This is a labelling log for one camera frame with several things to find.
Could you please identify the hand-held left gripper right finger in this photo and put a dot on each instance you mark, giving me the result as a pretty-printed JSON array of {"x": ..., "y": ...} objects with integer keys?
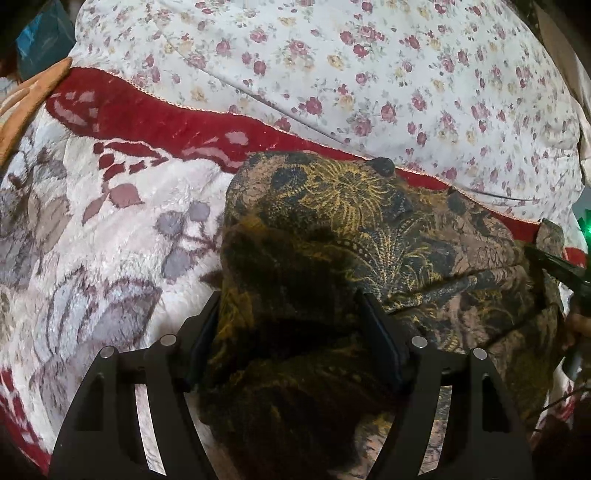
[{"x": 381, "y": 339}]

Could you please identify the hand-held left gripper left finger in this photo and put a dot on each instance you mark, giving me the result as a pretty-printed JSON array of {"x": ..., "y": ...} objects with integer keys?
[{"x": 203, "y": 342}]

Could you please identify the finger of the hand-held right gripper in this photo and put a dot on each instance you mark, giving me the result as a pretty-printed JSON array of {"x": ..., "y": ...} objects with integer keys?
[{"x": 569, "y": 273}]

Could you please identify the brown floral patterned garment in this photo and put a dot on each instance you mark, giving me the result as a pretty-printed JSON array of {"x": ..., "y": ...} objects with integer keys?
[{"x": 346, "y": 221}]

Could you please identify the red and white plush blanket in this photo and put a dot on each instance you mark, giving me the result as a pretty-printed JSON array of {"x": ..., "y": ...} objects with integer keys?
[{"x": 115, "y": 230}]

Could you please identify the beige cloth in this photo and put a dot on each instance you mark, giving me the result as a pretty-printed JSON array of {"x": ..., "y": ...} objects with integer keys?
[{"x": 572, "y": 69}]

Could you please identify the white floral quilt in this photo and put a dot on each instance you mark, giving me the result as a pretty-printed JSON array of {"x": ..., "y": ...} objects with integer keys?
[{"x": 323, "y": 69}]

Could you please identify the orange brown cloth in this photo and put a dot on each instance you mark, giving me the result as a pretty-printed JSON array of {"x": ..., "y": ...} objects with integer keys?
[{"x": 27, "y": 101}]

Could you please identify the blue object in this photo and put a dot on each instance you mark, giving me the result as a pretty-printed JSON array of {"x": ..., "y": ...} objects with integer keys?
[{"x": 46, "y": 37}]

